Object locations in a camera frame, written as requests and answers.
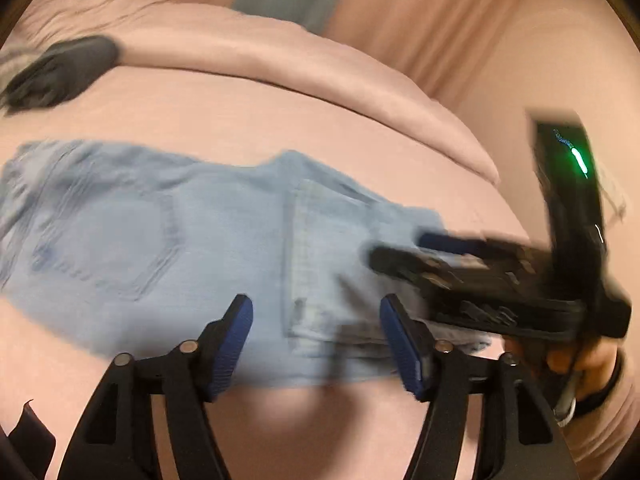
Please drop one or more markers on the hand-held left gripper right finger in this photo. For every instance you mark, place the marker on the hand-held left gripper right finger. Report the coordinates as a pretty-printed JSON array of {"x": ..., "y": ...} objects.
[{"x": 400, "y": 345}]

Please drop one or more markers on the pink curtain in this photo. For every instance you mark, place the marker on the pink curtain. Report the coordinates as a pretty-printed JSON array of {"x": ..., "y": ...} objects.
[{"x": 425, "y": 25}]

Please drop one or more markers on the folded dark denim pants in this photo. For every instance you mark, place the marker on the folded dark denim pants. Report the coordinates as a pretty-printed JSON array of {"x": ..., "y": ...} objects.
[{"x": 60, "y": 72}]

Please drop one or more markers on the light blue denim pants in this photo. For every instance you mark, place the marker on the light blue denim pants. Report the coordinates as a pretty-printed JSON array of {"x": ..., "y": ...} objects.
[{"x": 200, "y": 240}]

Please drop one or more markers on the pink bed sheet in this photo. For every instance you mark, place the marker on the pink bed sheet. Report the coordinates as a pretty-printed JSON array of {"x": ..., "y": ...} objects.
[{"x": 200, "y": 110}]

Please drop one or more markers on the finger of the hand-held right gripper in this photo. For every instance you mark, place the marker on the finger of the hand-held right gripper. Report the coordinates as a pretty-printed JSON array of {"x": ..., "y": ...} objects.
[
  {"x": 405, "y": 262},
  {"x": 450, "y": 242}
]

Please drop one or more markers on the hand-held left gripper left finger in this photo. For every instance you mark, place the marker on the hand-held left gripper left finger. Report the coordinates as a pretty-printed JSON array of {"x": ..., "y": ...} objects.
[{"x": 232, "y": 345}]

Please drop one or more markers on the person's right hand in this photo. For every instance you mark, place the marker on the person's right hand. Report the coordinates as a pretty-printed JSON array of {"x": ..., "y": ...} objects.
[{"x": 585, "y": 360}]

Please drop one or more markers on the pink duvet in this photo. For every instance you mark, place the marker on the pink duvet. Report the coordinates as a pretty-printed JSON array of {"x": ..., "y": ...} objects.
[{"x": 250, "y": 50}]

